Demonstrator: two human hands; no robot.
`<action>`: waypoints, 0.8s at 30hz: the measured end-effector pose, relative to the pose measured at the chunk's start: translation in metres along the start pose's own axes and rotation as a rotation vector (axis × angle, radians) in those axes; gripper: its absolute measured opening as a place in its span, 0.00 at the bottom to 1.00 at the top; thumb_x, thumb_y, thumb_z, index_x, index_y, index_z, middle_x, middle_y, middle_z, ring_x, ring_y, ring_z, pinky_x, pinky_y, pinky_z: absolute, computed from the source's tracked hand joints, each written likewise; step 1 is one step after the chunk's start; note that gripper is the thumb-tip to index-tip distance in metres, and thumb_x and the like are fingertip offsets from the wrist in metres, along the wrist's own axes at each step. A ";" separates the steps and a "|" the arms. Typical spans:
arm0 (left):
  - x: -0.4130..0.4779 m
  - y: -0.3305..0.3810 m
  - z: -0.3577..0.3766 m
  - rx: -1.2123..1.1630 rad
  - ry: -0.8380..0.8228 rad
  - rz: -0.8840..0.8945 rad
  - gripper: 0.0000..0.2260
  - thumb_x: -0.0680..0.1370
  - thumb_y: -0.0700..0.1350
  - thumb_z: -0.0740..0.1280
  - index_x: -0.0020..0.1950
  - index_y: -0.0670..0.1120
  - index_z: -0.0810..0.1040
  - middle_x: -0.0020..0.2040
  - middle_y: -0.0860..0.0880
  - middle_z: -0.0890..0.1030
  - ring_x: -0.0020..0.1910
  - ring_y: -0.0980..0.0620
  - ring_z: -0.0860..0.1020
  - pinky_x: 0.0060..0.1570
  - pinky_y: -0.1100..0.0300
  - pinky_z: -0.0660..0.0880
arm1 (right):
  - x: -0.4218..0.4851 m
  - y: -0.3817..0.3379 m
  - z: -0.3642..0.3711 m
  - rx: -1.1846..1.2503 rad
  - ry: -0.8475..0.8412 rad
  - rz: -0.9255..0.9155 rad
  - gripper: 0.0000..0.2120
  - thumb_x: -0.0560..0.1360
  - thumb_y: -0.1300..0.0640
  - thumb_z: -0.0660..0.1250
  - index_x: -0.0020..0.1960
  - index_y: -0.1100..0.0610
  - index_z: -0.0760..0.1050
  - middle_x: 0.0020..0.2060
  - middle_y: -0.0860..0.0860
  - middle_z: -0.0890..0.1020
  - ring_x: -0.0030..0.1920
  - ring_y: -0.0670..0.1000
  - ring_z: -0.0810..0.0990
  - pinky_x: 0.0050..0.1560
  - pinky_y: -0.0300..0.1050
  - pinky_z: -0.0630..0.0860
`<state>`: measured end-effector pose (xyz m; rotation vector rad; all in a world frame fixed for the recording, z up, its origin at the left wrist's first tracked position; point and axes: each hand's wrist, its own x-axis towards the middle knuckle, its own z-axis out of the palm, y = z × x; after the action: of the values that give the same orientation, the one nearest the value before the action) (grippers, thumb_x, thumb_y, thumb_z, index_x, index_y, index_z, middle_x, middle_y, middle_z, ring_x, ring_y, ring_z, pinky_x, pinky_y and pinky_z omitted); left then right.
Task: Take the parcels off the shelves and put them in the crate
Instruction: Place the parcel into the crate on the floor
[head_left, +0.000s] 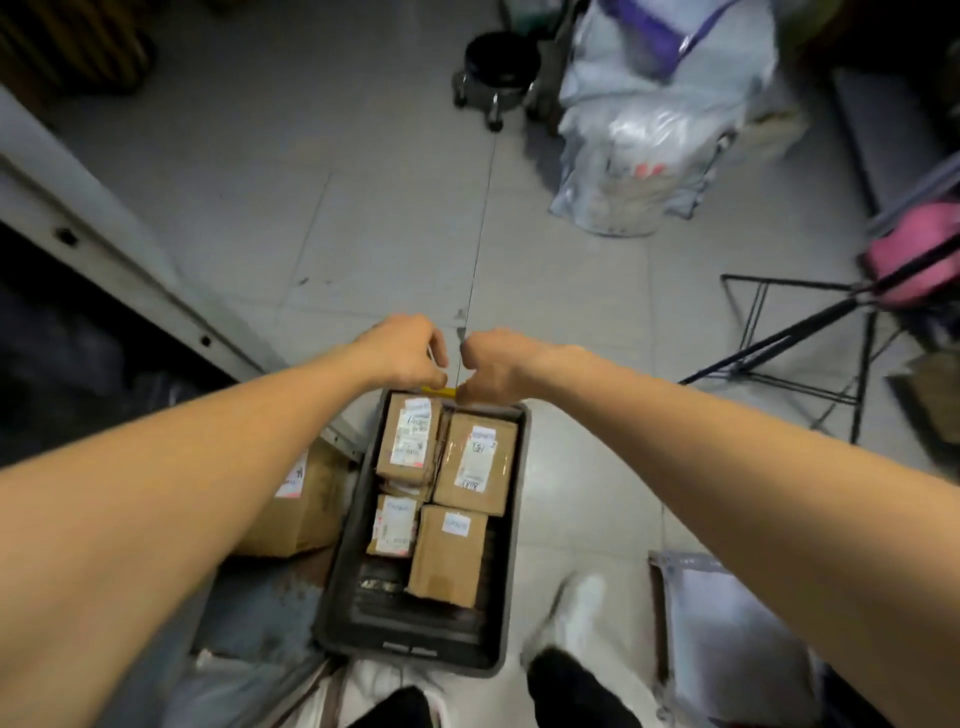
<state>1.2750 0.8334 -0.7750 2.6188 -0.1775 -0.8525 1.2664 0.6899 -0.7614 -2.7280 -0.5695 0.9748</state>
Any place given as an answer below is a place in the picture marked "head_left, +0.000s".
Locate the white shoe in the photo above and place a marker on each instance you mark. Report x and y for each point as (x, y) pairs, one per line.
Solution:
(577, 615)
(375, 686)

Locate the person's right forearm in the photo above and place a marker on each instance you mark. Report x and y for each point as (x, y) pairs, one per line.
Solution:
(787, 540)

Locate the person's right leg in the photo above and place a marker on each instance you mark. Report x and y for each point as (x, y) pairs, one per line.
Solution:
(570, 697)

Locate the brown box red stamp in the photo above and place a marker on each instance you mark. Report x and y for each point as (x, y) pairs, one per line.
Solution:
(476, 465)

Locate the person's leg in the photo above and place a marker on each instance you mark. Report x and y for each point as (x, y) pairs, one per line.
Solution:
(401, 712)
(570, 697)

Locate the white right shoe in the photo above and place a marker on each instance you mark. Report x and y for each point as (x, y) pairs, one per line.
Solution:
(577, 615)

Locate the black plastic bag parcel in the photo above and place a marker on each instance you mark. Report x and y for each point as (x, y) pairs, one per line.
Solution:
(75, 375)

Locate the heap of white plastic bags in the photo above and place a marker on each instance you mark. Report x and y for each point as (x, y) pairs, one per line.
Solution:
(652, 135)

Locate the pink bag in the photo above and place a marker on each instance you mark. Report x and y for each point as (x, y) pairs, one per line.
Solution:
(907, 255)

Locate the labelled cardboard box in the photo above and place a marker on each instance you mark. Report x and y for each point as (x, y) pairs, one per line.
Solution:
(307, 517)

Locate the plain tall brown box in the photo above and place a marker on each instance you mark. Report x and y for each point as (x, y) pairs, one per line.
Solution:
(446, 562)

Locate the small box white red label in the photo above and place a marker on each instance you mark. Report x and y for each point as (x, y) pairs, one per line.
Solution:
(394, 525)

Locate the black light stand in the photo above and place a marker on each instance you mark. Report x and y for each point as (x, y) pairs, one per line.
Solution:
(787, 345)

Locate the small dark taped box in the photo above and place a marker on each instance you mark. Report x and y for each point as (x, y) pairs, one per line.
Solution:
(409, 442)

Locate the person's left hand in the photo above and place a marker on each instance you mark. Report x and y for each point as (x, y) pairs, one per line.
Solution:
(405, 352)

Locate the person's left leg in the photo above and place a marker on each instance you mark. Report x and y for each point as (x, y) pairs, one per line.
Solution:
(401, 712)

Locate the grey metal shelf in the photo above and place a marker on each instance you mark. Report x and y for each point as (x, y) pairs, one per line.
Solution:
(112, 247)

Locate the low grey metal rack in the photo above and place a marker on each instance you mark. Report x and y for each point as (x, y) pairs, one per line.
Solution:
(720, 645)

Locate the person's right hand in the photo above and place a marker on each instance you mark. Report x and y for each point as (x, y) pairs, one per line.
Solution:
(510, 367)

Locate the white left shoe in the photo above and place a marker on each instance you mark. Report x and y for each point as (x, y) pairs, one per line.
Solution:
(375, 686)

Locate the worn box yellow tape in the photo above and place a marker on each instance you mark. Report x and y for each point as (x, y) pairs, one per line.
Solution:
(405, 491)

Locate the person's left forearm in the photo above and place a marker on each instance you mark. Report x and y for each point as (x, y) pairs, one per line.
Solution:
(150, 510)

